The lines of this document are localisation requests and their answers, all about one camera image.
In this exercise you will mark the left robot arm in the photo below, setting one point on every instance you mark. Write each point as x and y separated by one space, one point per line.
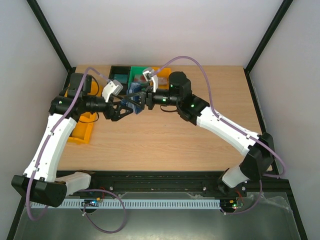
64 113

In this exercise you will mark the red-dotted card stack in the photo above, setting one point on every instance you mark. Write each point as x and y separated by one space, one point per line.
139 78

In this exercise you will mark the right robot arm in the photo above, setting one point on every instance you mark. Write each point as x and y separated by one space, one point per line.
254 147

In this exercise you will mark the orange three-compartment bin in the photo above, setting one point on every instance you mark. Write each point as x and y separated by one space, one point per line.
84 127

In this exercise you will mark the white slotted cable duct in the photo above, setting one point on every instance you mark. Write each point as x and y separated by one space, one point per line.
135 204

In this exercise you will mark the black frame post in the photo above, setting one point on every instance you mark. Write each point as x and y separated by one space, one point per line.
276 20
42 20

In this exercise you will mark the left black frame post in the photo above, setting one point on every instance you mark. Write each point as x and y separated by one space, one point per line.
42 20

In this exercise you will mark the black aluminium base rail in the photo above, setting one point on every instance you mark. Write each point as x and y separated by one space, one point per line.
155 181

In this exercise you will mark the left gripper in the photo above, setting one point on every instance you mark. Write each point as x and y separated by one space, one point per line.
115 116

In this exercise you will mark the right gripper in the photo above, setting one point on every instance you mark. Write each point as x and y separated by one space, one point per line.
149 98

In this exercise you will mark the grey-pink card stack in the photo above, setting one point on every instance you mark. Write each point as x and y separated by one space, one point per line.
162 81

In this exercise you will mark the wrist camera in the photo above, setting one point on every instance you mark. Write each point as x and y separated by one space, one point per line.
113 87
150 76

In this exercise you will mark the right black frame post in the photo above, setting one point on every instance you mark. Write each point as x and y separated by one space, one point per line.
276 20

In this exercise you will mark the blue card holder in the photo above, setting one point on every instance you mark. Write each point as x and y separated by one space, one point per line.
135 87

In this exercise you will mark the green storage bin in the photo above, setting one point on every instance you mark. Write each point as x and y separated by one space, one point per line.
137 71

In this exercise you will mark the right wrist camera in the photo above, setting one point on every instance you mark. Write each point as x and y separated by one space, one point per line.
150 76

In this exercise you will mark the teal card stack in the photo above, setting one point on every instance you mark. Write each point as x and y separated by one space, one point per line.
121 78

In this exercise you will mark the black storage bin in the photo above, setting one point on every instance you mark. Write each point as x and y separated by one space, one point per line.
120 73

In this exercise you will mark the small orange storage bin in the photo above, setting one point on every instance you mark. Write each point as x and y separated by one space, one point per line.
164 73

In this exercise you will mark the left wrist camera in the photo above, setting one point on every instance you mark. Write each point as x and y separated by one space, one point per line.
113 87

